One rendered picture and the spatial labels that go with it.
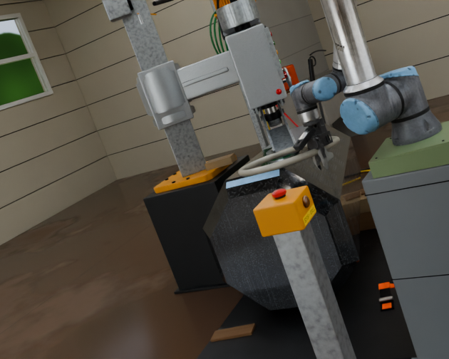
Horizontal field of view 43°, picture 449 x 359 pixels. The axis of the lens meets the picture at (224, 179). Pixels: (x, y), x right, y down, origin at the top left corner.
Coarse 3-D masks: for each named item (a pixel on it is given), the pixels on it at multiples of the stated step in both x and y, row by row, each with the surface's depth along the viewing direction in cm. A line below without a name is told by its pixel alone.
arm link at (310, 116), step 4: (316, 108) 238; (308, 112) 236; (312, 112) 236; (316, 112) 237; (300, 116) 239; (304, 116) 237; (308, 116) 237; (312, 116) 237; (316, 116) 237; (320, 116) 239; (300, 120) 240; (304, 120) 238; (308, 120) 237; (312, 120) 238
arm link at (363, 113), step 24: (336, 0) 195; (336, 24) 198; (360, 24) 199; (336, 48) 203; (360, 48) 199; (360, 72) 201; (360, 96) 202; (384, 96) 203; (360, 120) 204; (384, 120) 205
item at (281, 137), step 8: (280, 112) 329; (264, 120) 319; (280, 128) 314; (288, 128) 300; (272, 136) 309; (280, 136) 305; (288, 136) 302; (272, 144) 290; (280, 144) 297; (288, 144) 294
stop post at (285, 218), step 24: (288, 192) 148; (264, 216) 144; (288, 216) 141; (312, 216) 147; (288, 240) 146; (312, 240) 149; (288, 264) 148; (312, 264) 146; (312, 288) 148; (312, 312) 150; (336, 312) 153; (312, 336) 153; (336, 336) 150
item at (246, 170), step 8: (336, 136) 259; (336, 144) 250; (280, 152) 284; (288, 152) 284; (304, 152) 240; (312, 152) 240; (256, 160) 280; (264, 160) 282; (288, 160) 239; (296, 160) 239; (240, 168) 268; (248, 168) 273; (256, 168) 246; (264, 168) 243; (272, 168) 241
